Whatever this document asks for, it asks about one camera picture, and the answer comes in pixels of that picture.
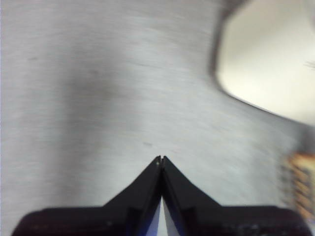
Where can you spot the cream steel toaster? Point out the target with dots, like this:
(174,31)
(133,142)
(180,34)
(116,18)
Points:
(265,61)

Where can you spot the brown-crusted bread slice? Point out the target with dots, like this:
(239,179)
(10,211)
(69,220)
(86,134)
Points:
(304,172)

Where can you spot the steel toast rack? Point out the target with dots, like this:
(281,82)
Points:
(283,177)

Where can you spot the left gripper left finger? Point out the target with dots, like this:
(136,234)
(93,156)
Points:
(118,218)

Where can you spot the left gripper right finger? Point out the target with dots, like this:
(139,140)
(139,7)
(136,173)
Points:
(209,218)

